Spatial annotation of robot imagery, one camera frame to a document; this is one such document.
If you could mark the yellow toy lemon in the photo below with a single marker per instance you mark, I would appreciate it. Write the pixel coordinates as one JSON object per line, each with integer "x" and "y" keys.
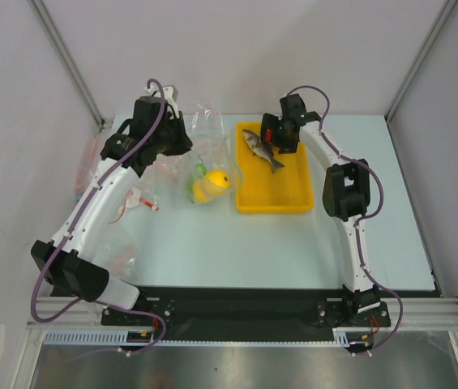
{"x": 218, "y": 178}

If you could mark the white slotted cable duct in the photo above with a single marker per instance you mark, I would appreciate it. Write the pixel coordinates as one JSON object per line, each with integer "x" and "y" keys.
{"x": 138, "y": 338}

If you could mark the red toy mango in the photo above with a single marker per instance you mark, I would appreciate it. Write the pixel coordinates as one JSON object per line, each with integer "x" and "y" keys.
{"x": 269, "y": 136}

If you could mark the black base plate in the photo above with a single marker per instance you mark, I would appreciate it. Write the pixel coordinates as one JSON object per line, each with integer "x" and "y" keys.
{"x": 285, "y": 331}

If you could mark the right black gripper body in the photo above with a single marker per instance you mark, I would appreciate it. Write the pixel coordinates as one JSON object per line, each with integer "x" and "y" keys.
{"x": 274, "y": 134}

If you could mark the yellow toy pear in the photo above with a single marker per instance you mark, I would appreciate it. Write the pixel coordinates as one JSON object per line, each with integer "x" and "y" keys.
{"x": 205, "y": 191}

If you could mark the aluminium frame rail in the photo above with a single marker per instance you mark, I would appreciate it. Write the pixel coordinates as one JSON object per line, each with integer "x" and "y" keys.
{"x": 409, "y": 314}

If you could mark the green toy cucumber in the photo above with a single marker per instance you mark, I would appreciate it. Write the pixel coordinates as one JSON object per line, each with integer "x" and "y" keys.
{"x": 199, "y": 171}

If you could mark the clear blue-zipper bag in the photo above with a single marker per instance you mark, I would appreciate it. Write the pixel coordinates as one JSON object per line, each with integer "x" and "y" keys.
{"x": 212, "y": 144}

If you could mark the pile of spare zip bags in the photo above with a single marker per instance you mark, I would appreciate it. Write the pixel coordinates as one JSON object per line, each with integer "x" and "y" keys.
{"x": 116, "y": 249}

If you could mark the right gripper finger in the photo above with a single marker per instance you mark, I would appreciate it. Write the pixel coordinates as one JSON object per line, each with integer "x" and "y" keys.
{"x": 269, "y": 122}
{"x": 287, "y": 150}

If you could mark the yellow plastic tray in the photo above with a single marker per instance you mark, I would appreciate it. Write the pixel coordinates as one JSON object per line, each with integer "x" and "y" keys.
{"x": 287, "y": 191}

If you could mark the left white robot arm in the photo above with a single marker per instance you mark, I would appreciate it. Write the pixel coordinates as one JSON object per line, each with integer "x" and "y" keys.
{"x": 66, "y": 261}

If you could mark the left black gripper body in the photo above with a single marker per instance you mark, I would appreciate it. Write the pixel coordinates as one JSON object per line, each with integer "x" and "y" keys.
{"x": 164, "y": 137}

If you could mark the grey toy fish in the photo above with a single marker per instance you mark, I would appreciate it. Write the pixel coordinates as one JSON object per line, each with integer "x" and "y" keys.
{"x": 261, "y": 150}

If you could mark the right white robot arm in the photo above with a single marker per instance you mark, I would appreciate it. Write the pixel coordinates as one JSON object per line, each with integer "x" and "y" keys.
{"x": 346, "y": 192}

